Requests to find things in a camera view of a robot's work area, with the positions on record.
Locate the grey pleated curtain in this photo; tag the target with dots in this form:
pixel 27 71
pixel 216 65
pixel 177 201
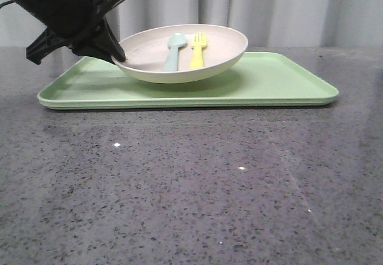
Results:
pixel 266 23

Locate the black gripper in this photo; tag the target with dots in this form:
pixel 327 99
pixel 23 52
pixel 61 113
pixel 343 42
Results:
pixel 80 25

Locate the yellow plastic fork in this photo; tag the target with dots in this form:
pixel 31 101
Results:
pixel 198 44

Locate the light blue plastic spoon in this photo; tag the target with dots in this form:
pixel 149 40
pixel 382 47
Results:
pixel 175 42

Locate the light green plastic tray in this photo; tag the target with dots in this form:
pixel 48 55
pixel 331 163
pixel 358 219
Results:
pixel 258 79

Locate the beige round plastic plate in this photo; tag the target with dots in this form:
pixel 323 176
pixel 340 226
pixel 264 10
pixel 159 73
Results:
pixel 146 53

